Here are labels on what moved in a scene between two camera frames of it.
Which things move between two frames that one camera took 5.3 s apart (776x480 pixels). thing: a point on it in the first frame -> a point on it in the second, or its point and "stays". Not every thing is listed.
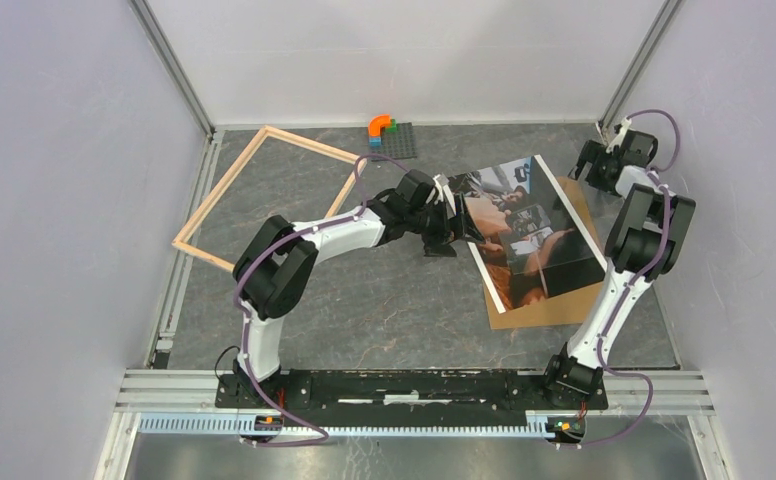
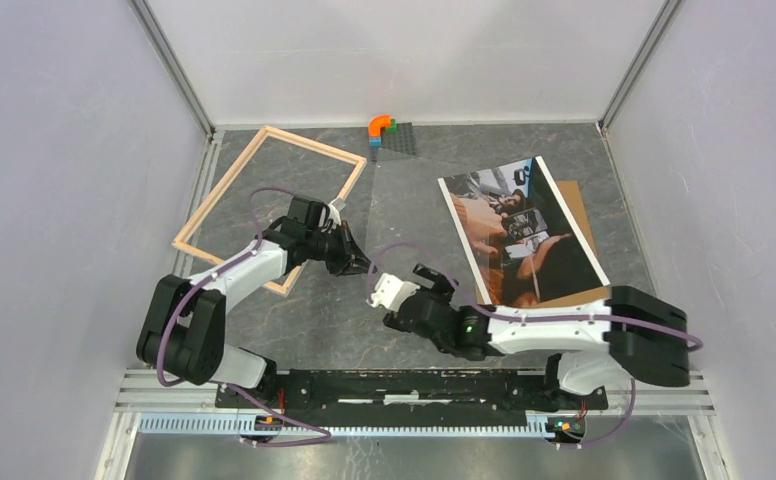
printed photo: (535, 244) stays
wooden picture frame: (280, 134) stays
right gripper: (595, 154) -> (441, 281)
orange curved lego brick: (376, 123) stays
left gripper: (450, 230) -> (353, 266)
